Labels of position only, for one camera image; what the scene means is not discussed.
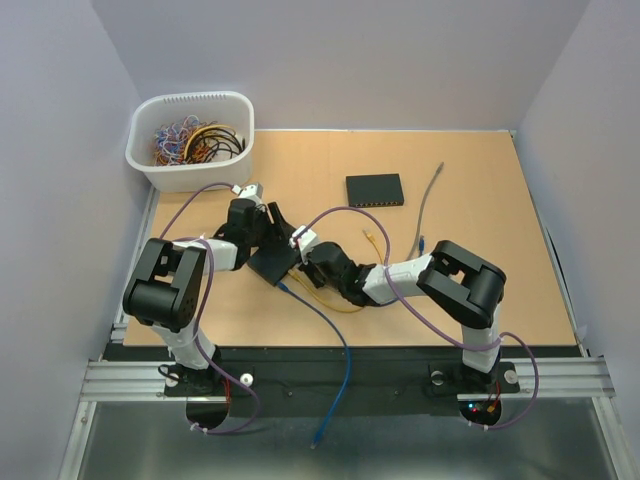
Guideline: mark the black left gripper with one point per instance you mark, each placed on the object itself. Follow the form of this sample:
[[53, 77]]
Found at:
[[282, 230]]

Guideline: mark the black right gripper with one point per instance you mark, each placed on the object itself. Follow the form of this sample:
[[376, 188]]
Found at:
[[306, 268]]

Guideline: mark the black network switch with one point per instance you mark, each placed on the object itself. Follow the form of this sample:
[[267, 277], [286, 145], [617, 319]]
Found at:
[[377, 190], [272, 261]]

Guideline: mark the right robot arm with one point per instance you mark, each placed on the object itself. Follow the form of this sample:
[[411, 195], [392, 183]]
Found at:
[[468, 288]]

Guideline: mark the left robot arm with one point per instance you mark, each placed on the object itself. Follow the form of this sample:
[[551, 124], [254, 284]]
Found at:
[[163, 291]]

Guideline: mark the white plastic bin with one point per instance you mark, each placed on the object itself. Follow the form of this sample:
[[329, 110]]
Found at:
[[182, 142]]

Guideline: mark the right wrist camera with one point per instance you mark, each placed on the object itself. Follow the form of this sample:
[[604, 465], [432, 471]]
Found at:
[[303, 240]]

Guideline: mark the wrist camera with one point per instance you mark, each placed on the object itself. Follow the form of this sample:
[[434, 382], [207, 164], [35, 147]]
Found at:
[[253, 192], [303, 240]]

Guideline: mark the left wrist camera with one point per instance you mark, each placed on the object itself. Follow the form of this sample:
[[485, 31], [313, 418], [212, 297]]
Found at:
[[253, 192]]

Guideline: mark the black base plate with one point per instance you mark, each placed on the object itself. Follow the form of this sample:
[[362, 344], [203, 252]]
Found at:
[[322, 385]]

